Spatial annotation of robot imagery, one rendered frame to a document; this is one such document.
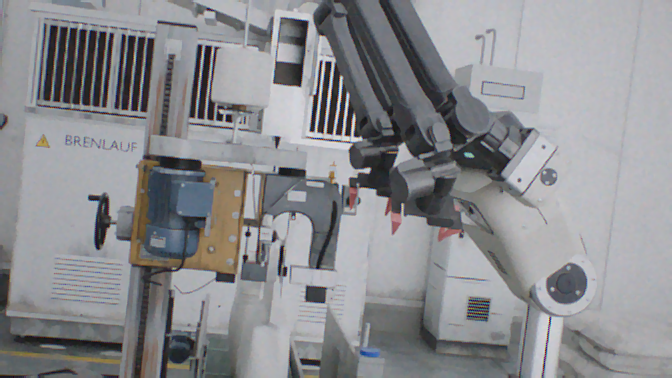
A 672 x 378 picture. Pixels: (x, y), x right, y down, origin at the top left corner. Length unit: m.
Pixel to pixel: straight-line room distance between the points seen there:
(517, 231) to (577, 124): 5.33
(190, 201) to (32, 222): 3.21
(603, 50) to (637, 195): 1.24
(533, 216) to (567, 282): 0.22
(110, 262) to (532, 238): 3.84
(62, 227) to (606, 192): 4.32
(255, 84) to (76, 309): 3.33
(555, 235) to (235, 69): 0.99
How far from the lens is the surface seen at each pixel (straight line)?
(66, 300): 5.43
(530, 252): 1.85
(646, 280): 7.48
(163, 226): 2.34
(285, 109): 4.74
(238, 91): 2.31
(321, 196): 2.52
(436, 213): 1.60
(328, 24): 2.27
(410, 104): 1.55
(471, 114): 1.58
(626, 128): 7.28
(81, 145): 5.31
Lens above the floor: 1.45
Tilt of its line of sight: 3 degrees down
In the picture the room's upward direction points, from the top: 7 degrees clockwise
